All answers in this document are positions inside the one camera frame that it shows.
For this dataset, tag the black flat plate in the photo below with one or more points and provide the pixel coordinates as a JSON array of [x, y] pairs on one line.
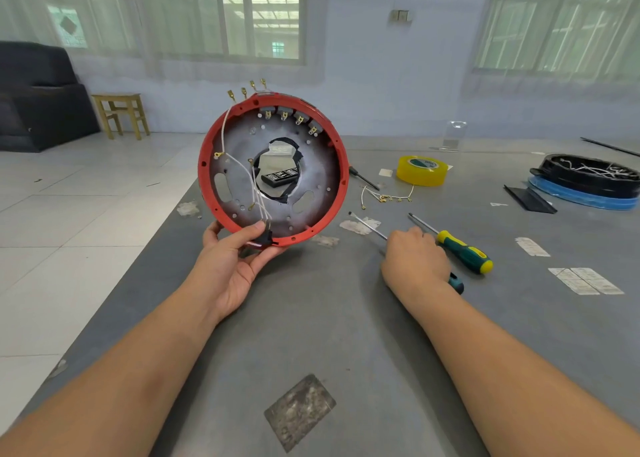
[[530, 199]]

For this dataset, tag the person's left hand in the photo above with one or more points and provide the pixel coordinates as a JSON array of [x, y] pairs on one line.
[[232, 271]]

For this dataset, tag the narrow white tape strip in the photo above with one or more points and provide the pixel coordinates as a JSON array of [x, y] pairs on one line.
[[532, 247]]

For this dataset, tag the sheer white curtain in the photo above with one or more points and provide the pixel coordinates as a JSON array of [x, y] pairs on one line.
[[550, 83], [30, 11]]

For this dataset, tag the white wall box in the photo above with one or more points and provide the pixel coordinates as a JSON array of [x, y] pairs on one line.
[[400, 16]]

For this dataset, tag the red round appliance base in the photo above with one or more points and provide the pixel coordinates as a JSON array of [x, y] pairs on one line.
[[215, 171]]

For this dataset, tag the black remote control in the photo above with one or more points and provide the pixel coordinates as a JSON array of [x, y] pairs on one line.
[[281, 177]]

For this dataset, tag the yellow tape roll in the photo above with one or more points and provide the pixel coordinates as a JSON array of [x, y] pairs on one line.
[[410, 176]]

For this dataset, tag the black round appliance part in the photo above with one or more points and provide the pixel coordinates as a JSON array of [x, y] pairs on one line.
[[560, 176]]

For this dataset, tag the black armchair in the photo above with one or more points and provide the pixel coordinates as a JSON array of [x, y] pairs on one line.
[[40, 101]]

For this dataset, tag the thin black rod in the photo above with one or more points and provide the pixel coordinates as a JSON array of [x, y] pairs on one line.
[[610, 146]]

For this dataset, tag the wide white tape strips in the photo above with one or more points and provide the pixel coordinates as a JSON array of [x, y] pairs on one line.
[[585, 281]]

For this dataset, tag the crumpled white tape piece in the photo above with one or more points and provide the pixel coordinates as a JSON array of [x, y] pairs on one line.
[[355, 227]]

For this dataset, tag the small wooden stool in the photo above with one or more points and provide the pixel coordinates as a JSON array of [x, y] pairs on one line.
[[118, 99]]

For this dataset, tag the person's left forearm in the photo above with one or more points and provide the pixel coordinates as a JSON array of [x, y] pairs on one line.
[[100, 392]]

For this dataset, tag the person's right hand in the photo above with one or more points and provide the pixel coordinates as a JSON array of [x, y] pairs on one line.
[[415, 261]]

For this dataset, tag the person's right forearm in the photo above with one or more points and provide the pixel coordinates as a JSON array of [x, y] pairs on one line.
[[520, 382]]

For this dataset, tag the large barred window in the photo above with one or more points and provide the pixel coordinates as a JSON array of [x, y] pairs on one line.
[[555, 21], [200, 11]]

